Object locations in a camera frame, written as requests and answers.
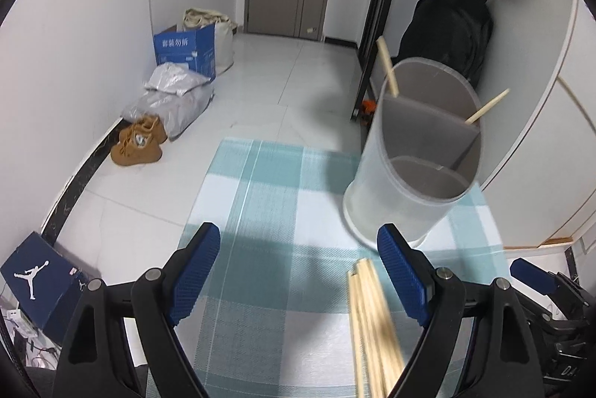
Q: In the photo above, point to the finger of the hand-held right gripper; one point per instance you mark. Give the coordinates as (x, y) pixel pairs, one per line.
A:
(531, 274)

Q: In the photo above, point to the grey plastic parcel bag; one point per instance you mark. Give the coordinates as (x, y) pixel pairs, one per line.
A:
(177, 111)
(174, 79)

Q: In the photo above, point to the translucent grey utensil holder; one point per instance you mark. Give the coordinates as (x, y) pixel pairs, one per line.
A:
(396, 174)

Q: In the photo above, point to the small orange object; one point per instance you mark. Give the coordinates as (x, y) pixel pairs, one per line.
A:
(369, 106)

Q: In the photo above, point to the light wood chopstick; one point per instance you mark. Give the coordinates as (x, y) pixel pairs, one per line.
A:
(488, 106)
(387, 67)

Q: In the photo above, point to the navy shoe box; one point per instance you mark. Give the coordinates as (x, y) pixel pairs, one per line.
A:
(37, 277)

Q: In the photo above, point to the white cabinet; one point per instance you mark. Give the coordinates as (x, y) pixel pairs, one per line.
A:
(549, 146)

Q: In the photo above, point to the black metal stand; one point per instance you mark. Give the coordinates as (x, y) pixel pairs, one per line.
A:
(379, 6)

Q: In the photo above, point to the blue cardboard box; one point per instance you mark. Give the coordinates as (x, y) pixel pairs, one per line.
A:
(186, 51)

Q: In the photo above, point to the brown suede shoe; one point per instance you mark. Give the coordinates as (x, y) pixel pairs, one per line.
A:
(135, 153)
(153, 125)

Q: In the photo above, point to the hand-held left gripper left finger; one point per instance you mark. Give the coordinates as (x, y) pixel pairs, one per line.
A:
(195, 272)

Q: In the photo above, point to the beige canvas tote bag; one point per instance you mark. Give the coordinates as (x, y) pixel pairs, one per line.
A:
(223, 39)

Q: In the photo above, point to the bundle of wooden chopsticks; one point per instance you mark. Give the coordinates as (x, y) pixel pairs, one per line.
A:
(372, 333)

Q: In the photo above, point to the black backpack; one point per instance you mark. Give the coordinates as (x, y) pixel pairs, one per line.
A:
(447, 30)

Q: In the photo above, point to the teal checkered mat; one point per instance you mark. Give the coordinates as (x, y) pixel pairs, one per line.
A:
(260, 216)

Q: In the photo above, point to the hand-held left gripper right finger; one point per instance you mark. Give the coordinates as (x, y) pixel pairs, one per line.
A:
(400, 272)

